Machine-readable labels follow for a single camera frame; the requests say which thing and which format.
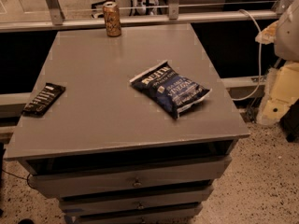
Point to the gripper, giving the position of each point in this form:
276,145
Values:
288,34

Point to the blue chip bag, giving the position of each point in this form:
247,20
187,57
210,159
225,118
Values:
173,92

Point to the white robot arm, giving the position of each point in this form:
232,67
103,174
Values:
284,34

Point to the orange soda can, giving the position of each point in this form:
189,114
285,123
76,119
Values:
112,18

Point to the grey drawer cabinet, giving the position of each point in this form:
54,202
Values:
102,123

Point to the middle grey drawer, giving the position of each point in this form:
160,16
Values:
139,200

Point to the grey drawer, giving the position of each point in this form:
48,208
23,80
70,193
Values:
137,177
139,200
146,216

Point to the bottom grey drawer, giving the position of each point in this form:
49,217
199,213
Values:
146,216

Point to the top grey drawer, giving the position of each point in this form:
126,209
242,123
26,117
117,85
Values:
137,177

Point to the metal railing frame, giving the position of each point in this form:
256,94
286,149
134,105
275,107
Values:
39,15

